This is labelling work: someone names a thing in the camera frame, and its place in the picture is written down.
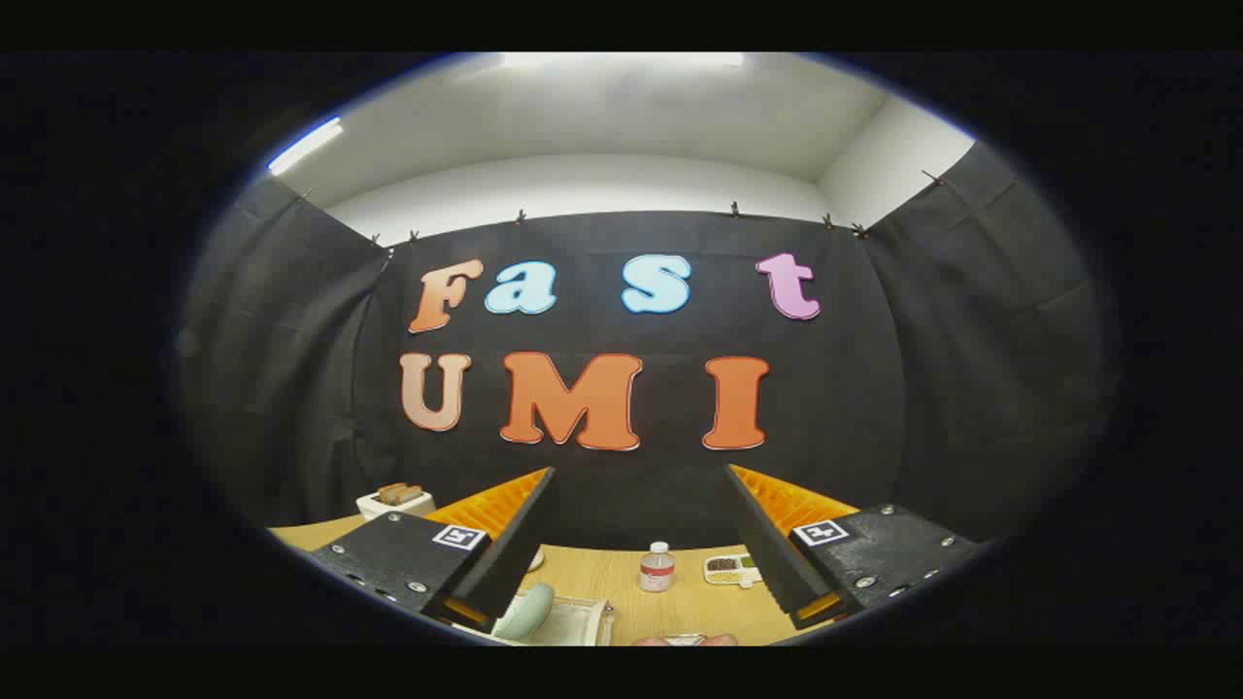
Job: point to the light green plate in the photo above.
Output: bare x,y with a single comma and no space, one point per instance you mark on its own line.
529,612

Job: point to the brown toast slice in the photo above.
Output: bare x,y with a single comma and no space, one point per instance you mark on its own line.
391,493
412,495

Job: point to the beige oval dish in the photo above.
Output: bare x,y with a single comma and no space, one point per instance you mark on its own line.
536,560

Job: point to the white dish rack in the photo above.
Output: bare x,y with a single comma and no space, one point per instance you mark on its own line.
578,621

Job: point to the white toaster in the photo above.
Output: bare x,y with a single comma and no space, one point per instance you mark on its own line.
388,510

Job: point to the dark bean pile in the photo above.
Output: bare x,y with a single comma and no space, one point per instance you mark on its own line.
722,564

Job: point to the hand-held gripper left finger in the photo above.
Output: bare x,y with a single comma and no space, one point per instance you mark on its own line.
524,529

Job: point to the white divided tray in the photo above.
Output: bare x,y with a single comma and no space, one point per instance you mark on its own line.
748,577

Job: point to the clear bottle with red label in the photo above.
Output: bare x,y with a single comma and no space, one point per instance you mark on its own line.
657,573

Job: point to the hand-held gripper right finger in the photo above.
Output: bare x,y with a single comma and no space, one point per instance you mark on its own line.
762,539

